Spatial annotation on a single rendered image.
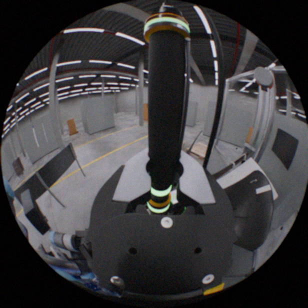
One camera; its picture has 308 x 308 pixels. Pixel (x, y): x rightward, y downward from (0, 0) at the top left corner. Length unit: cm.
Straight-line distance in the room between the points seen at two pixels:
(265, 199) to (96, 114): 647
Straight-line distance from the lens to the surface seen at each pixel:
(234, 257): 106
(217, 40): 19
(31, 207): 70
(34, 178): 204
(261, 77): 81
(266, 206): 18
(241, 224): 16
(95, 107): 636
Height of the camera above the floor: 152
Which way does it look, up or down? 31 degrees down
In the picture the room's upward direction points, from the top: 1 degrees clockwise
